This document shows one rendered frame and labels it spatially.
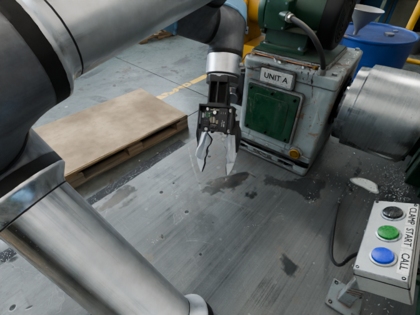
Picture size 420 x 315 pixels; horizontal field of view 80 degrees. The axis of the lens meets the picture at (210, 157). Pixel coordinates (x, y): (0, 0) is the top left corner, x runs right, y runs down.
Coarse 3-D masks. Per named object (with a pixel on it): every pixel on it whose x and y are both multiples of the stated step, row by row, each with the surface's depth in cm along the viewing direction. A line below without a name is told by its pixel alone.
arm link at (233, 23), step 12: (228, 0) 48; (240, 0) 49; (228, 12) 48; (240, 12) 49; (228, 24) 48; (240, 24) 50; (216, 36) 49; (228, 36) 49; (240, 36) 50; (216, 48) 50; (228, 48) 50; (240, 48) 51
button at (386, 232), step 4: (380, 228) 42; (384, 228) 42; (388, 228) 42; (392, 228) 41; (380, 232) 42; (384, 232) 41; (388, 232) 41; (392, 232) 41; (396, 232) 40; (380, 236) 41; (384, 236) 41; (388, 236) 40; (392, 236) 40; (396, 236) 40
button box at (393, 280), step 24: (384, 216) 44; (408, 216) 43; (384, 240) 41; (408, 240) 39; (360, 264) 39; (384, 264) 37; (408, 264) 36; (360, 288) 40; (384, 288) 37; (408, 288) 34
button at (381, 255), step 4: (376, 248) 39; (380, 248) 39; (384, 248) 39; (372, 252) 39; (376, 252) 39; (380, 252) 38; (384, 252) 38; (388, 252) 38; (392, 252) 38; (372, 256) 39; (376, 256) 38; (380, 256) 38; (384, 256) 38; (388, 256) 38; (392, 256) 37; (376, 260) 38; (380, 260) 38; (384, 260) 37; (388, 260) 37; (392, 260) 37
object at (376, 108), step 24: (360, 72) 70; (384, 72) 67; (408, 72) 66; (360, 96) 67; (384, 96) 64; (408, 96) 62; (336, 120) 73; (360, 120) 68; (384, 120) 65; (408, 120) 62; (360, 144) 73; (384, 144) 68; (408, 144) 64
